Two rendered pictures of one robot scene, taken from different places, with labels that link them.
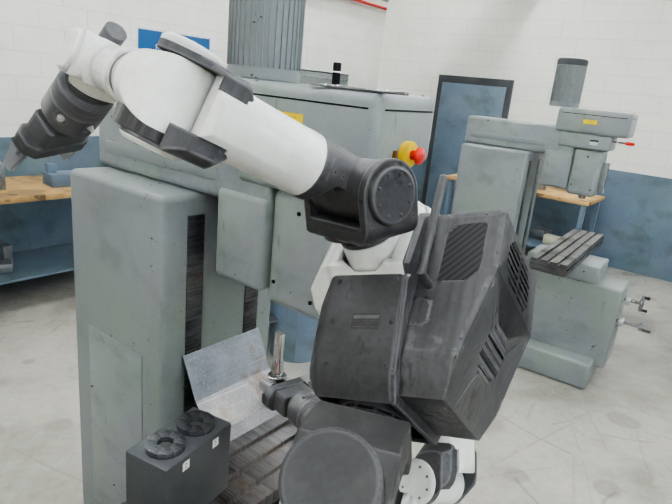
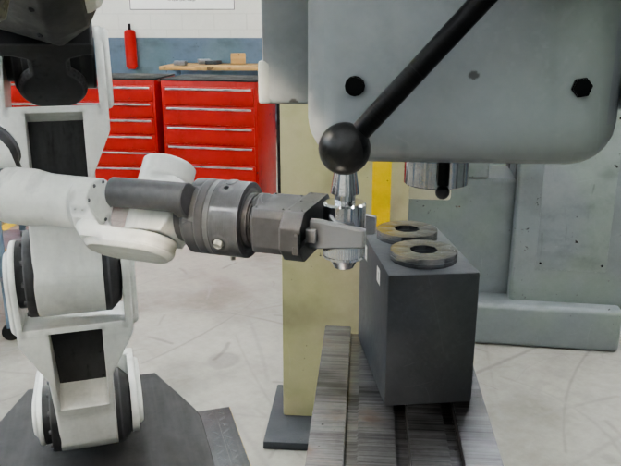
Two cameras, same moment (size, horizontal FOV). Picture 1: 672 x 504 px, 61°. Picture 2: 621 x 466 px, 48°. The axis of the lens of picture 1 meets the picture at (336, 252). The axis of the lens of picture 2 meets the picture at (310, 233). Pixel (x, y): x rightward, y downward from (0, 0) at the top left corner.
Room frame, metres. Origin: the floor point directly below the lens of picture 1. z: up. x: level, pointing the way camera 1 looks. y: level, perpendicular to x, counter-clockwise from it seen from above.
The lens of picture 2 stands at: (1.85, -0.31, 1.40)
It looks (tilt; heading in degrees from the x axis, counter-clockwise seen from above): 17 degrees down; 148
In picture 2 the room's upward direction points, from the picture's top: straight up
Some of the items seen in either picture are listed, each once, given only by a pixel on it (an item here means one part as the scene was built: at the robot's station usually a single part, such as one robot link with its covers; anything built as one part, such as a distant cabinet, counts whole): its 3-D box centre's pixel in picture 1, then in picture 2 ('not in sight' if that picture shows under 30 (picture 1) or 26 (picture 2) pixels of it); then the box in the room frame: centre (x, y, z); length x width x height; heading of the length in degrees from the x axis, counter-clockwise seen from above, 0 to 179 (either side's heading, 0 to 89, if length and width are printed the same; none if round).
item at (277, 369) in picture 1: (278, 353); (346, 151); (1.24, 0.11, 1.26); 0.03 x 0.03 x 0.11
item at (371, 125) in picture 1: (327, 119); not in sight; (1.47, 0.05, 1.81); 0.47 x 0.26 x 0.16; 54
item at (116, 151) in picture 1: (201, 151); not in sight; (1.75, 0.45, 1.66); 0.80 x 0.23 x 0.20; 54
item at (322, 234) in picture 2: not in sight; (335, 237); (1.26, 0.09, 1.18); 0.06 x 0.02 x 0.03; 41
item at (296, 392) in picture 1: (297, 403); (266, 223); (1.17, 0.05, 1.18); 0.13 x 0.12 x 0.10; 131
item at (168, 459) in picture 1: (180, 467); (411, 304); (1.12, 0.31, 1.00); 0.22 x 0.12 x 0.20; 154
